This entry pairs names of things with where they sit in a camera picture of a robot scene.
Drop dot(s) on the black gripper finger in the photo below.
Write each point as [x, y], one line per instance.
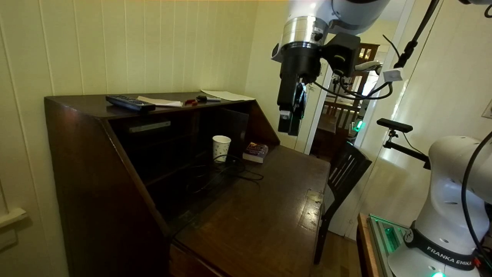
[298, 116]
[284, 124]

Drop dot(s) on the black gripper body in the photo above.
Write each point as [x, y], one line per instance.
[297, 67]

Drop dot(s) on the white speckled paper cup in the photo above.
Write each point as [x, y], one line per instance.
[221, 148]

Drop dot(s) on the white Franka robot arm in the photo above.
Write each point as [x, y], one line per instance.
[450, 205]

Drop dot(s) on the dark hardcover book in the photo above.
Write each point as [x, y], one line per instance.
[255, 153]

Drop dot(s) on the white paper sheet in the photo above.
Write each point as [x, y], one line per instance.
[160, 102]
[226, 96]

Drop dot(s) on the dark wooden slatted chair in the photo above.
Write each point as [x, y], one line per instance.
[341, 185]

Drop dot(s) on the dark wooden secretary desk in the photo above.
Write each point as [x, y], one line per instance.
[266, 216]

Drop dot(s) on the light wooden robot table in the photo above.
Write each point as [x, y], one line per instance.
[366, 251]

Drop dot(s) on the aluminium robot mounting platform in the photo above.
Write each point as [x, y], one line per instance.
[392, 239]

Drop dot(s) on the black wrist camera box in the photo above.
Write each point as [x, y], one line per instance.
[341, 54]

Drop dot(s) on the black camera on stand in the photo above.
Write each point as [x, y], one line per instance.
[397, 135]

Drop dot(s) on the white wall ledge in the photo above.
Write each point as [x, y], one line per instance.
[11, 222]

